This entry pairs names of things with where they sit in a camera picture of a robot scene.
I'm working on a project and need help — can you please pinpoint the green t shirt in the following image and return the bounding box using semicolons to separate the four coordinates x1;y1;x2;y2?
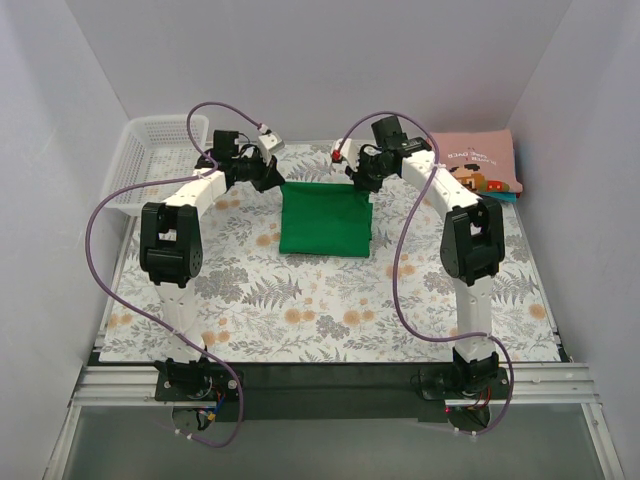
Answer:
279;182;373;258

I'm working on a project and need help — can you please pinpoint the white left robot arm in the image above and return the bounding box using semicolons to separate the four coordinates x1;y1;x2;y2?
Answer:
139;128;284;400

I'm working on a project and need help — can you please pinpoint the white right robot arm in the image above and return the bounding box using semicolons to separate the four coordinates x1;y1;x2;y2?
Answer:
331;111;505;398

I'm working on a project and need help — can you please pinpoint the white plastic basket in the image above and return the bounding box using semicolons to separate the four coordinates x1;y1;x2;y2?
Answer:
101;114;209;216

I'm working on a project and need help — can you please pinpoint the pink folded t shirt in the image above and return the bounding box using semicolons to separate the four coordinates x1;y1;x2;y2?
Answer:
432;129;523;195

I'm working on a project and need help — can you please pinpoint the blue folded t shirt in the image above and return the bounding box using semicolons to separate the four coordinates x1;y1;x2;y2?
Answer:
493;192;519;203

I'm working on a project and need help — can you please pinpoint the floral table mat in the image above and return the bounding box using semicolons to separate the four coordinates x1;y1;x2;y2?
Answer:
98;142;566;364

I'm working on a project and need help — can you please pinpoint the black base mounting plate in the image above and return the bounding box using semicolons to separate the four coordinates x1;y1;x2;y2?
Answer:
153;359;508;423

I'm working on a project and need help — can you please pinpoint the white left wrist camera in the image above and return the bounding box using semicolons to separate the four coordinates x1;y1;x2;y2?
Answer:
256;125;285;163

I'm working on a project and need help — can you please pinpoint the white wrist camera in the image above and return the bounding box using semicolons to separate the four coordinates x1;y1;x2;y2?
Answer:
330;138;359;171
256;125;285;163

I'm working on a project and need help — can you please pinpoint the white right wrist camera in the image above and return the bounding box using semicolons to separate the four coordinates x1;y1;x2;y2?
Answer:
330;138;359;171

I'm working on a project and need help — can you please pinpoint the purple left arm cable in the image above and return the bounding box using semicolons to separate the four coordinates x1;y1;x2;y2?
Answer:
83;101;271;449

